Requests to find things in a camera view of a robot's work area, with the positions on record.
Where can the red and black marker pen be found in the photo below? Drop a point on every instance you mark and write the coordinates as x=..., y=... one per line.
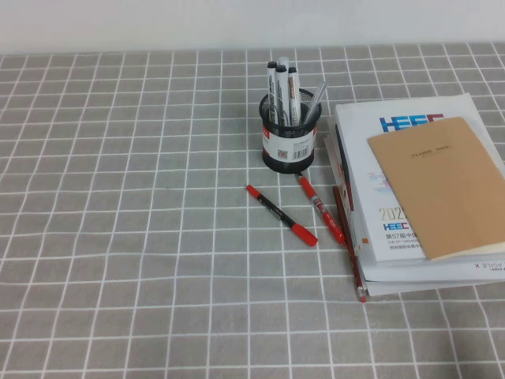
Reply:
x=282, y=216

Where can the black mesh pen holder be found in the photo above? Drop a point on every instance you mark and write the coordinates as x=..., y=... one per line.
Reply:
x=290, y=162

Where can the red gel pen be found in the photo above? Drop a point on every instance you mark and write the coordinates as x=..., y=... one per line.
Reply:
x=321, y=209

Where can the clear grey gel pen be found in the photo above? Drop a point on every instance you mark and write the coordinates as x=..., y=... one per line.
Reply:
x=315, y=99

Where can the thin white paper booklet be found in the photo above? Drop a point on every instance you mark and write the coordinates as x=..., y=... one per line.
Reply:
x=333, y=166

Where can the white marker black cap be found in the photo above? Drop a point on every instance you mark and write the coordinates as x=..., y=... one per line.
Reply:
x=293, y=94
x=271, y=85
x=281, y=94

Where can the red pencil with eraser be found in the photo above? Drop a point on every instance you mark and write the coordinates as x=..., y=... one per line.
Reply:
x=351, y=252

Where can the grey checked tablecloth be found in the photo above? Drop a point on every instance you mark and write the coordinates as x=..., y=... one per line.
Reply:
x=118, y=237

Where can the white HEEC catalogue book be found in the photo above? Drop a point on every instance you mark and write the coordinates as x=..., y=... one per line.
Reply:
x=394, y=237

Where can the kraft brown notebook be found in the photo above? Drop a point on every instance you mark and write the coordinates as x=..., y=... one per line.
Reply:
x=446, y=189

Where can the white AgileX brochure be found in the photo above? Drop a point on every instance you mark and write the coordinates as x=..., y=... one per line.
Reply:
x=434, y=273

